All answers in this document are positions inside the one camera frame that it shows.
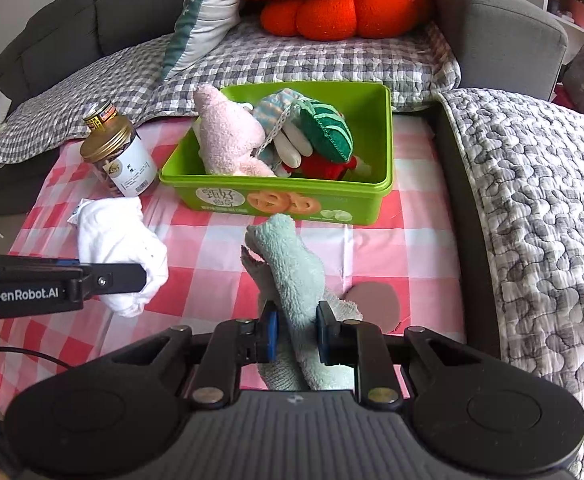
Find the white cloth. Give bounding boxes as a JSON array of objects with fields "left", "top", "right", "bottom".
[{"left": 69, "top": 196, "right": 169, "bottom": 317}]

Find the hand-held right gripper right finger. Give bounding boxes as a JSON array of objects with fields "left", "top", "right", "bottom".
[{"left": 316, "top": 301, "right": 488, "bottom": 407}]

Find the red dressed plush doll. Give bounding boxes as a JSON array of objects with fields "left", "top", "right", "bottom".
[{"left": 282, "top": 152, "right": 373, "bottom": 181}]

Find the mint green fluffy towel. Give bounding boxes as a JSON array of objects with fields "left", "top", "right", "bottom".
[{"left": 241, "top": 212, "right": 365, "bottom": 392}]

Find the red bag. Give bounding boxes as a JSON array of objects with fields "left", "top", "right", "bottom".
[{"left": 554, "top": 85, "right": 580, "bottom": 108}]

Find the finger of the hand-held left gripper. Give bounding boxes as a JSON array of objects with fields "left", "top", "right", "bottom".
[{"left": 73, "top": 262, "right": 149, "bottom": 302}]

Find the gold lid snack jar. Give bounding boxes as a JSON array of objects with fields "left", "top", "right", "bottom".
[{"left": 80, "top": 99, "right": 160, "bottom": 198}]

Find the grey checkered blanket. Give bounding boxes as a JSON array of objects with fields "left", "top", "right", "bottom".
[{"left": 0, "top": 22, "right": 462, "bottom": 181}]

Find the green watermelon plush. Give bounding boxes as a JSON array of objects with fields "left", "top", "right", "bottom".
[{"left": 297, "top": 101, "right": 355, "bottom": 163}]

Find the green plastic box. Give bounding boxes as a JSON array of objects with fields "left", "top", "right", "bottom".
[{"left": 158, "top": 82, "right": 394, "bottom": 226}]

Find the dark upholstered bench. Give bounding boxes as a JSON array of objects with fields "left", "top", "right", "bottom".
[{"left": 429, "top": 102, "right": 503, "bottom": 361}]

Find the pink checkered tablecloth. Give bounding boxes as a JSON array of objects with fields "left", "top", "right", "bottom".
[{"left": 0, "top": 110, "right": 468, "bottom": 411}]

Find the rabbit doll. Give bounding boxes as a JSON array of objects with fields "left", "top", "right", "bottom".
[{"left": 252, "top": 89, "right": 318, "bottom": 178}]

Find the grey sofa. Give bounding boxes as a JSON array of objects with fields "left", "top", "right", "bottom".
[{"left": 0, "top": 0, "right": 570, "bottom": 111}]

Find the teal and white pillow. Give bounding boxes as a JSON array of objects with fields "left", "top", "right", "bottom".
[{"left": 159, "top": 0, "right": 253, "bottom": 83}]

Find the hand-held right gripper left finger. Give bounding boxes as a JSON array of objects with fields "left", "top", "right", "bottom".
[{"left": 107, "top": 300, "right": 279, "bottom": 408}]

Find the mauve round pad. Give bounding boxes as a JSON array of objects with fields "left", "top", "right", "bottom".
[{"left": 344, "top": 282, "right": 402, "bottom": 333}]

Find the black cable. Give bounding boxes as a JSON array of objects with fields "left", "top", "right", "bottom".
[{"left": 0, "top": 346, "right": 75, "bottom": 368}]

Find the grey patterned quilt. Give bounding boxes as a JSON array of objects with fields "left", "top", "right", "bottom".
[{"left": 437, "top": 87, "right": 584, "bottom": 478}]

